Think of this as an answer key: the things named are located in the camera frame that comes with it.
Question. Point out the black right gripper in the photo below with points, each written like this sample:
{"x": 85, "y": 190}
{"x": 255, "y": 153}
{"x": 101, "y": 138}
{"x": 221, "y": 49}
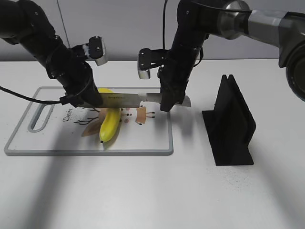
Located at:
{"x": 174, "y": 76}

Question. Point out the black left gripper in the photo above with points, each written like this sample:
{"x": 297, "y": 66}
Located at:
{"x": 76, "y": 77}

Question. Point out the knife with white handle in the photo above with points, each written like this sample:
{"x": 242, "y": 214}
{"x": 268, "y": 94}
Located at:
{"x": 126, "y": 100}

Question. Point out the yellow plastic banana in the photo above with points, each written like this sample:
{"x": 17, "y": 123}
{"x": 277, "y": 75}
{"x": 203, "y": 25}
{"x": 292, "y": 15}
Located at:
{"x": 110, "y": 124}

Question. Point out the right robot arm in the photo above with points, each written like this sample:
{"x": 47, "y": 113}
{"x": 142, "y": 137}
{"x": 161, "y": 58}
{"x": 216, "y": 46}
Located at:
{"x": 229, "y": 19}

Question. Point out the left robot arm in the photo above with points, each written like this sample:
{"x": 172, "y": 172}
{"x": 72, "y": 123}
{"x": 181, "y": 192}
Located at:
{"x": 24, "y": 22}

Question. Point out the white grey-rimmed cutting board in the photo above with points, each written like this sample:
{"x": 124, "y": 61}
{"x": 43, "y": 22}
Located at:
{"x": 63, "y": 130}

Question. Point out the black knife stand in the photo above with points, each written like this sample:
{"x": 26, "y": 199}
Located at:
{"x": 230, "y": 125}

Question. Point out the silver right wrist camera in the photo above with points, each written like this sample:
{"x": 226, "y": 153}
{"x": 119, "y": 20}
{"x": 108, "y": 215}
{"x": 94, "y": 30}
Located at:
{"x": 148, "y": 59}

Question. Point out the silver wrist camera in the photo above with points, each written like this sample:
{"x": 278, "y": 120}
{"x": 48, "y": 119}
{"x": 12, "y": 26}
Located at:
{"x": 148, "y": 59}
{"x": 95, "y": 50}

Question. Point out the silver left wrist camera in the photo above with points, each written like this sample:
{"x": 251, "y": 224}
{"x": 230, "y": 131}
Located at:
{"x": 95, "y": 50}

